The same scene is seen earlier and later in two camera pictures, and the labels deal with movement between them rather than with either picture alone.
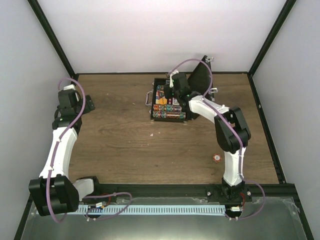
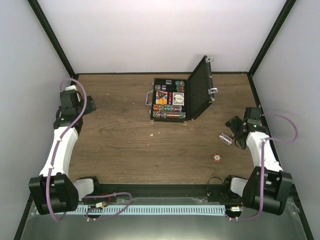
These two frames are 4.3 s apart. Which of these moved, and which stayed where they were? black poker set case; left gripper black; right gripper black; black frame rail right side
Moved: right gripper black
Stayed: black frame rail right side; black poker set case; left gripper black
